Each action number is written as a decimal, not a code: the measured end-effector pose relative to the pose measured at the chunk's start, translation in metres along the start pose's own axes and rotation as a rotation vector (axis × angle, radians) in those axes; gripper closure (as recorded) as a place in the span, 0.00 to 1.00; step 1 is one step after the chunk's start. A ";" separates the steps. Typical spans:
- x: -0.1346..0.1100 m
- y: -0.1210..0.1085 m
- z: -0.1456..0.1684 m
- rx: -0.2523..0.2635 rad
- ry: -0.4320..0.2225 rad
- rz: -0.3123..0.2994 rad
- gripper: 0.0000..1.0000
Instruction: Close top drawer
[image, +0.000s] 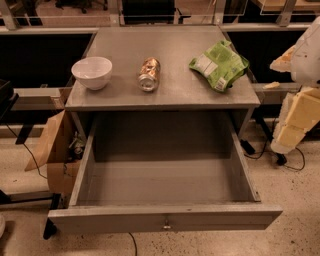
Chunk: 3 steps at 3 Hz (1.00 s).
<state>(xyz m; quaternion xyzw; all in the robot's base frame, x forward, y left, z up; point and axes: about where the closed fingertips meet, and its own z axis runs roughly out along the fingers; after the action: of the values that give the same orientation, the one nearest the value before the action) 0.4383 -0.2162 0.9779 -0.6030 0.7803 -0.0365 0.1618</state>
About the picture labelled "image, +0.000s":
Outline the orange soda can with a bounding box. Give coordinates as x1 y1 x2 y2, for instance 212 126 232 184
138 57 161 92

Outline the white ceramic bowl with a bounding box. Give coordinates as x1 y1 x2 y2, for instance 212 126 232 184
71 56 113 90

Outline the yellow foam scrap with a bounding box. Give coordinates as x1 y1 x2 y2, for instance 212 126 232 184
263 81 280 90

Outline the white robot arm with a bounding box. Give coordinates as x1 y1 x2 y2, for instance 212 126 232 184
270 17 320 154

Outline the green chip bag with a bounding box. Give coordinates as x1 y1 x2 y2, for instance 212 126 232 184
189 40 249 93

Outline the black cable right floor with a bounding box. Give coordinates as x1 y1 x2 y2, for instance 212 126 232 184
240 119 306 172

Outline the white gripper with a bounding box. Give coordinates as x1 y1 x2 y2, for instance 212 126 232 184
271 89 320 154

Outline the grey top drawer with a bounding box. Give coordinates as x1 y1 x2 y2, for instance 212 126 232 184
49 111 282 233

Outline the metal top drawer knob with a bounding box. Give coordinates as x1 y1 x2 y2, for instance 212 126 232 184
162 221 172 231

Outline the brown cardboard box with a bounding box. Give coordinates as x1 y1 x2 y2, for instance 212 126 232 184
25 111 81 194

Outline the black floor cable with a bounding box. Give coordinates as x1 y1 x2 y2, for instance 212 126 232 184
128 232 139 256

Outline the black table leg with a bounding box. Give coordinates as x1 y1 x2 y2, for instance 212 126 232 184
0 189 63 240

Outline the grey drawer cabinet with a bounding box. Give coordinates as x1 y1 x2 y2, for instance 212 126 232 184
66 25 260 135

